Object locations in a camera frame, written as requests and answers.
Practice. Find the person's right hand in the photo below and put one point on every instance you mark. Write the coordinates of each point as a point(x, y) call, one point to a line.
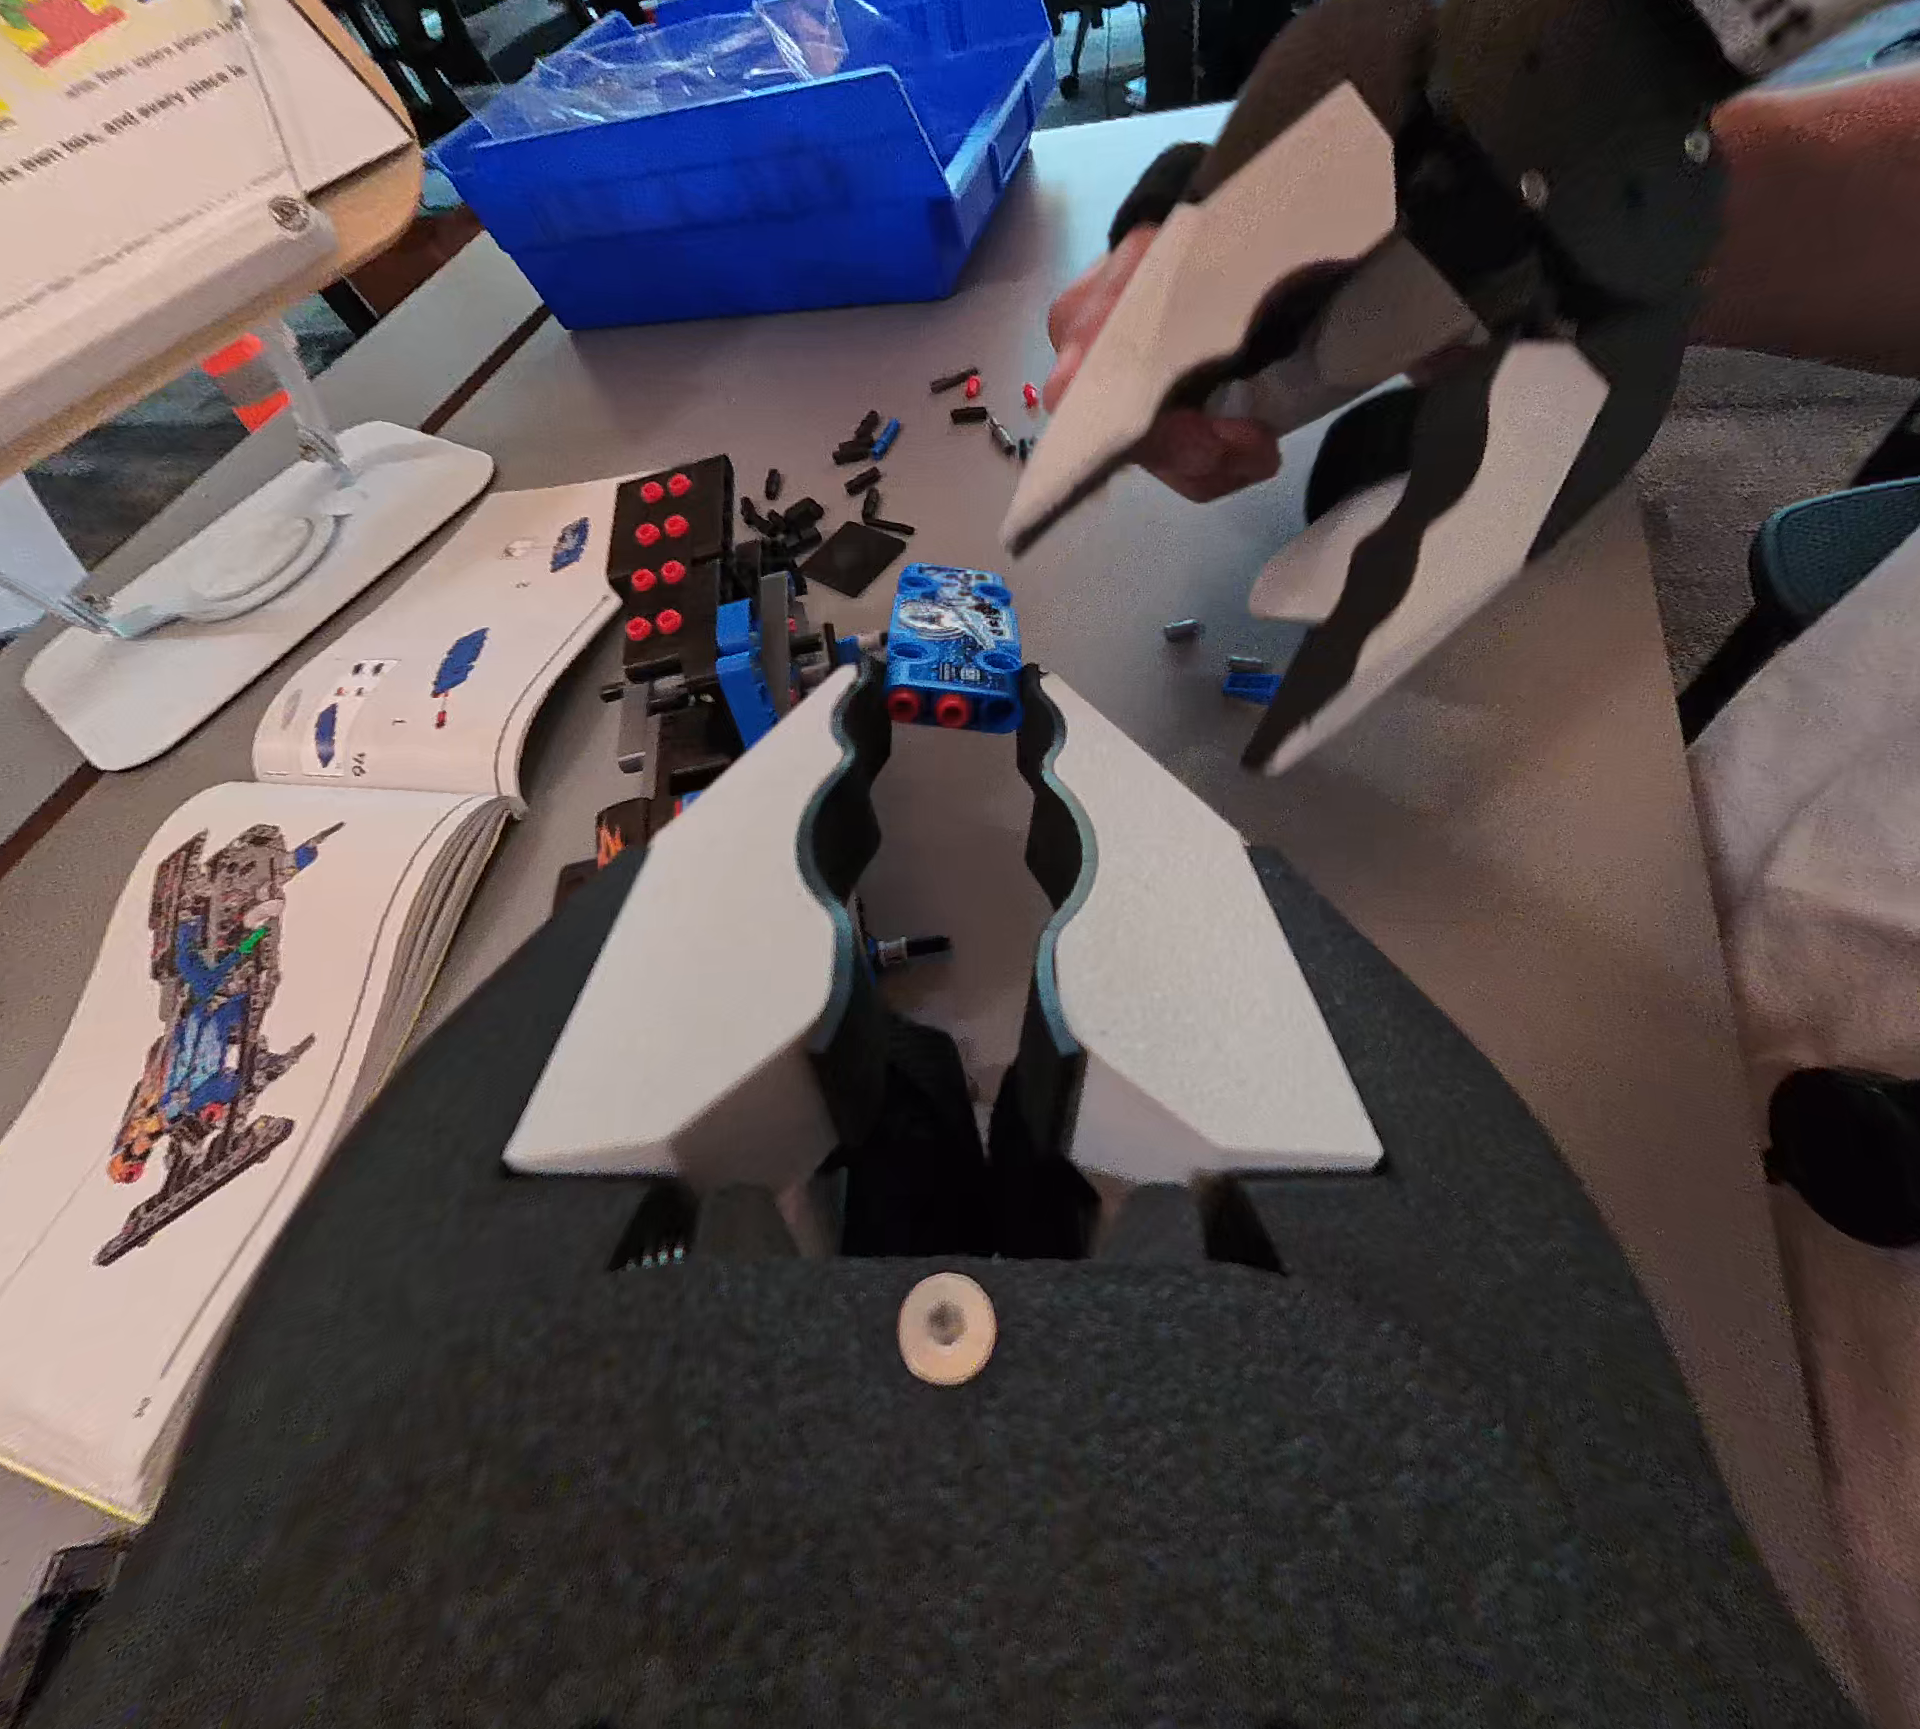
point(1222, 463)

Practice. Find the scattered black lego pins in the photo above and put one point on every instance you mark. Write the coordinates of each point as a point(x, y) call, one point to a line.
point(858, 445)

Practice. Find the blue lego frame piece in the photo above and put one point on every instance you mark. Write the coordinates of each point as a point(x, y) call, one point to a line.
point(1252, 683)

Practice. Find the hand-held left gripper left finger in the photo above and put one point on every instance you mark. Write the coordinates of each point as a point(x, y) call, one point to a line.
point(704, 1009)

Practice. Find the black square lego plate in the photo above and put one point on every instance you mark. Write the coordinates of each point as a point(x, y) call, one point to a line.
point(858, 558)

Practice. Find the person's right forearm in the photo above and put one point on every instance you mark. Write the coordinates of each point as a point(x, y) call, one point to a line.
point(1831, 215)

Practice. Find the blue black lego vehicle model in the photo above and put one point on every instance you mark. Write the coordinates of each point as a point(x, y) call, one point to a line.
point(674, 575)

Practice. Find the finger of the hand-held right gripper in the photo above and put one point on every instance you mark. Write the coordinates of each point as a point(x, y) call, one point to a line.
point(1200, 304)
point(1501, 468)

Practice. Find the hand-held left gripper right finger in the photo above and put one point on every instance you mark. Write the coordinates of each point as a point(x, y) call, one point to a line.
point(1200, 1009)

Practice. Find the wooden white document stand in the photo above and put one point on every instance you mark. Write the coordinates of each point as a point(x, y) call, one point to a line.
point(270, 558)

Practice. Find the black rounded object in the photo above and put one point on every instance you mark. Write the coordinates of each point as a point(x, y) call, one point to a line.
point(1844, 1159)

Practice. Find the black tipped lego axle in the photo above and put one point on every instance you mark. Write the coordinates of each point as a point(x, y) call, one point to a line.
point(909, 949)

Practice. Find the lego instruction booklet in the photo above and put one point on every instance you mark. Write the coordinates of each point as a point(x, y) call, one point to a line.
point(450, 664)

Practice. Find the clear plastic bags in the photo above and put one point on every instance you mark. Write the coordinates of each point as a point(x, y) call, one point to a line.
point(721, 65)

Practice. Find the printed instruction sheet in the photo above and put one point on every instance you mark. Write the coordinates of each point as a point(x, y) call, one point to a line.
point(134, 108)

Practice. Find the teal chair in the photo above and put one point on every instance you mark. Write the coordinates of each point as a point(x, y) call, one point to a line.
point(1831, 545)

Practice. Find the blue plastic bin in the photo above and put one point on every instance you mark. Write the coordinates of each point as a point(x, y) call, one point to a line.
point(750, 228)

